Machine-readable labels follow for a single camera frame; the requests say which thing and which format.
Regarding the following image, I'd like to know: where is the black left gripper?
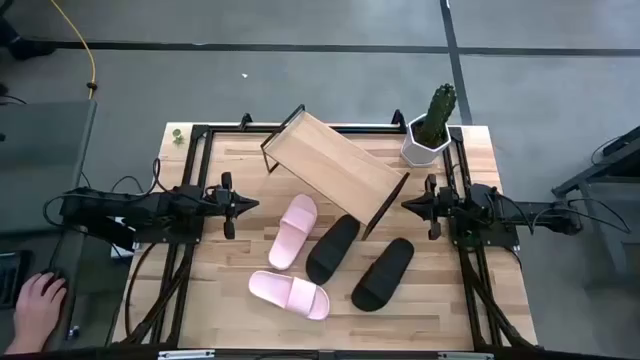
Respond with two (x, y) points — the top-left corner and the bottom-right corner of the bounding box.
(204, 171), (261, 241)

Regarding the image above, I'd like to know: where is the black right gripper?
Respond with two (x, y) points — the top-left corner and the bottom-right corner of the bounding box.
(400, 173), (459, 242)

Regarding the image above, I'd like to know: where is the pink slide sandal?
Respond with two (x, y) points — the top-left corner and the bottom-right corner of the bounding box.
(248, 270), (331, 322)
(267, 193), (319, 272)

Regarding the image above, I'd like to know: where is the black slide sandal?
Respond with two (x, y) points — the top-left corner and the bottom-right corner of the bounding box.
(305, 214), (362, 287)
(350, 237), (416, 313)

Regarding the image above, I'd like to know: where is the white hexagonal plant pot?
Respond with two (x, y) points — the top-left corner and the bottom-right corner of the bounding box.
(400, 113), (453, 169)

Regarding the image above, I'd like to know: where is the green cactus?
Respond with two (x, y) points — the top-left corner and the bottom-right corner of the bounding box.
(414, 82), (458, 150)

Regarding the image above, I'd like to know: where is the white box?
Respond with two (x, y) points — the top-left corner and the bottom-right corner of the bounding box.
(110, 238), (137, 260)

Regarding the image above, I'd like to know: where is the grey metal side table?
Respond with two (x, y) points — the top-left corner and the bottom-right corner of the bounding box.
(552, 124), (640, 291)

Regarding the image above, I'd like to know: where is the dark grey desk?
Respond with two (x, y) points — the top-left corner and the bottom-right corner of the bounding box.
(0, 224), (132, 354)

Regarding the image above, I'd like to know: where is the grey desk panel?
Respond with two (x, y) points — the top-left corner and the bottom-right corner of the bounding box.
(0, 99), (99, 236)

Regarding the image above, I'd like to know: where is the person's hand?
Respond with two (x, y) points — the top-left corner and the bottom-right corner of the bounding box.
(3, 272), (69, 355)

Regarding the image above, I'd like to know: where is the black keyboard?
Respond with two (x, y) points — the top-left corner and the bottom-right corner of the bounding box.
(0, 249), (32, 309)

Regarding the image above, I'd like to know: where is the person's shoe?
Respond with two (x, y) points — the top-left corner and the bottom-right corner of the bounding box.
(0, 17), (57, 62)

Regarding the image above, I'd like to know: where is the black aluminium table frame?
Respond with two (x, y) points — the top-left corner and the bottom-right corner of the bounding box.
(112, 112), (539, 351)

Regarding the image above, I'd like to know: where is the wooden shelf black metal frame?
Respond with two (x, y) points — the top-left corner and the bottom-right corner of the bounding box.
(259, 103), (411, 242)

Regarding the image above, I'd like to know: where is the yellow cable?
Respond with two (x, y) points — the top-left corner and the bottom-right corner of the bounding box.
(48, 0), (98, 100)

